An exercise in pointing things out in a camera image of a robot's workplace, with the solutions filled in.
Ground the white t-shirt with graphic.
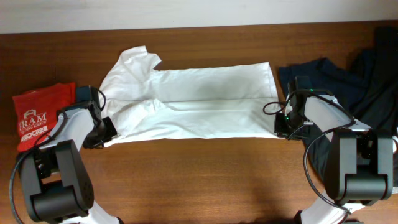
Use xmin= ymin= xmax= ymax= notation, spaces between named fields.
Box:
xmin=100 ymin=46 xmax=278 ymax=144

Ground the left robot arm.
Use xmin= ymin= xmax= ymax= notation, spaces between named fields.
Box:
xmin=12 ymin=86 xmax=122 ymax=224

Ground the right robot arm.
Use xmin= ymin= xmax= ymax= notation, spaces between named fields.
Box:
xmin=274 ymin=77 xmax=394 ymax=224

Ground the folded red t-shirt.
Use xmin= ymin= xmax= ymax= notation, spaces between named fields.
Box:
xmin=12 ymin=83 xmax=76 ymax=152

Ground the dark navy garment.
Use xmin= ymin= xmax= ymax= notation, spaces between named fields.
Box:
xmin=278 ymin=58 xmax=373 ymax=180

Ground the black garment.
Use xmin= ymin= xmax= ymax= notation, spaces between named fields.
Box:
xmin=351 ymin=27 xmax=397 ymax=137

